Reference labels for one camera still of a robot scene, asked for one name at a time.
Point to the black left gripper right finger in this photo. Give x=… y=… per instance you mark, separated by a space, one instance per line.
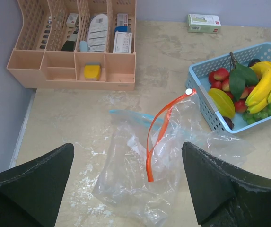
x=224 y=195

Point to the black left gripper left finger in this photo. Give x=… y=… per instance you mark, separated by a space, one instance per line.
x=31 y=193

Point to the clear orange-zipper bag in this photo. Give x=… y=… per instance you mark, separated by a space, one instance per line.
x=145 y=186

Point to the yellow star fruit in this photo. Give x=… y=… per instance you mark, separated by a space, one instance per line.
x=223 y=102

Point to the light blue plastic basket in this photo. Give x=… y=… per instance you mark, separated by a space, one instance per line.
x=200 y=79

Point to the yellow banana bunch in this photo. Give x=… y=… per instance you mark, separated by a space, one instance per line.
x=260 y=96

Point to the clear blue-zipper bag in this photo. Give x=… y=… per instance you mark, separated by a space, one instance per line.
x=135 y=131

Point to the dark purple plum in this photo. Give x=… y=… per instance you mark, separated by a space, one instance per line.
x=229 y=122

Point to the green grape bunch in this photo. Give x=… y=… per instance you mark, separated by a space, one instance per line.
x=257 y=112

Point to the yellow grey eraser block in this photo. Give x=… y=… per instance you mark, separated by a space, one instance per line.
x=92 y=71

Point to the peach desk organizer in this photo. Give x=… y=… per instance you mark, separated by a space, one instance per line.
x=38 y=62

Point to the green white small box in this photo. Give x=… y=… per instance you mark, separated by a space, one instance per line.
x=198 y=23

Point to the white striped card pack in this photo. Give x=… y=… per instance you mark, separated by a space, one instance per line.
x=97 y=34

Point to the white blue boxed item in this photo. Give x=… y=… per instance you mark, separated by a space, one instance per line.
x=122 y=34

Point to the black grey scraper tool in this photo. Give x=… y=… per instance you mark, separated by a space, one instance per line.
x=71 y=33

